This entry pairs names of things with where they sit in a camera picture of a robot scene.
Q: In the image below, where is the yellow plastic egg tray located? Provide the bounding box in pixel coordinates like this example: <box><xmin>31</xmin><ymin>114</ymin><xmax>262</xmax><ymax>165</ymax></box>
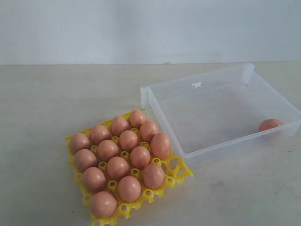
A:
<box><xmin>65</xmin><ymin>119</ymin><xmax>193</xmax><ymax>226</ymax></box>

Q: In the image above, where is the clear plastic container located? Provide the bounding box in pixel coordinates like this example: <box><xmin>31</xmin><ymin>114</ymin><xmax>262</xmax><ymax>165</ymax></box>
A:
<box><xmin>140</xmin><ymin>63</ymin><xmax>301</xmax><ymax>166</ymax></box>

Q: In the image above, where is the brown egg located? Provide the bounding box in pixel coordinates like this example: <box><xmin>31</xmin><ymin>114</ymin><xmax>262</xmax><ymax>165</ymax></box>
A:
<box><xmin>117</xmin><ymin>176</ymin><xmax>142</xmax><ymax>203</ymax></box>
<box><xmin>119</xmin><ymin>130</ymin><xmax>139</xmax><ymax>152</ymax></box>
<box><xmin>139</xmin><ymin>121</ymin><xmax>158</xmax><ymax>143</ymax></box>
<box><xmin>82</xmin><ymin>167</ymin><xmax>106</xmax><ymax>193</ymax></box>
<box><xmin>97</xmin><ymin>140</ymin><xmax>120</xmax><ymax>161</ymax></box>
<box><xmin>258</xmin><ymin>118</ymin><xmax>283</xmax><ymax>138</ymax></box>
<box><xmin>70</xmin><ymin>133</ymin><xmax>91</xmax><ymax>154</ymax></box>
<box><xmin>107</xmin><ymin>156</ymin><xmax>130</xmax><ymax>181</ymax></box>
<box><xmin>130</xmin><ymin>146</ymin><xmax>151</xmax><ymax>170</ymax></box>
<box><xmin>111</xmin><ymin>116</ymin><xmax>130</xmax><ymax>137</ymax></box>
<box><xmin>89</xmin><ymin>191</ymin><xmax>117</xmax><ymax>218</ymax></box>
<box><xmin>73</xmin><ymin>149</ymin><xmax>98</xmax><ymax>173</ymax></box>
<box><xmin>142</xmin><ymin>163</ymin><xmax>165</xmax><ymax>189</ymax></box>
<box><xmin>150</xmin><ymin>132</ymin><xmax>171</xmax><ymax>159</ymax></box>
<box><xmin>128</xmin><ymin>109</ymin><xmax>147</xmax><ymax>129</ymax></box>
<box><xmin>89</xmin><ymin>124</ymin><xmax>111</xmax><ymax>145</ymax></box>

